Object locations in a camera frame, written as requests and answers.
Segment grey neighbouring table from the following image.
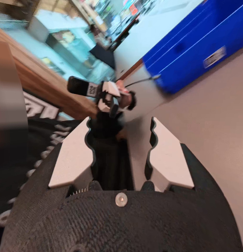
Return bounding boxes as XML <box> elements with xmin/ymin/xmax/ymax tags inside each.
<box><xmin>114</xmin><ymin>0</ymin><xmax>206</xmax><ymax>80</ymax></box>

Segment blue plastic bin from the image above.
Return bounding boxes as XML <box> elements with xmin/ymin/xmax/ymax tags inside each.
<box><xmin>142</xmin><ymin>0</ymin><xmax>243</xmax><ymax>94</ymax></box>

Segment black white marker board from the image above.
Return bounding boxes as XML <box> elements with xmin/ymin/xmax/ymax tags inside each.
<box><xmin>23</xmin><ymin>90</ymin><xmax>61</xmax><ymax>120</ymax></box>

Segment person's left hand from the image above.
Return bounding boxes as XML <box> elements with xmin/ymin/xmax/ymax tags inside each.
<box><xmin>116</xmin><ymin>80</ymin><xmax>134</xmax><ymax>109</ymax></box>

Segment thin black cable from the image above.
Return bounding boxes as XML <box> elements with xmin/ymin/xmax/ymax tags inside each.
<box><xmin>124</xmin><ymin>74</ymin><xmax>162</xmax><ymax>88</ymax></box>

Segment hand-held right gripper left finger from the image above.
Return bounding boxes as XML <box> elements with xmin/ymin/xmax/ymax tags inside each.
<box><xmin>48</xmin><ymin>117</ymin><xmax>96</xmax><ymax>190</ymax></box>

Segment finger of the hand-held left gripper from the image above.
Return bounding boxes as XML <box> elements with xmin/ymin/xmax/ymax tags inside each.
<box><xmin>103</xmin><ymin>81</ymin><xmax>121</xmax><ymax>97</ymax></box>
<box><xmin>97</xmin><ymin>98</ymin><xmax>112</xmax><ymax>113</ymax></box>

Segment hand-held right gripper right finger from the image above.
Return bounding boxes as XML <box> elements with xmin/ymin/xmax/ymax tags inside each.
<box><xmin>144</xmin><ymin>117</ymin><xmax>195</xmax><ymax>193</ymax></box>

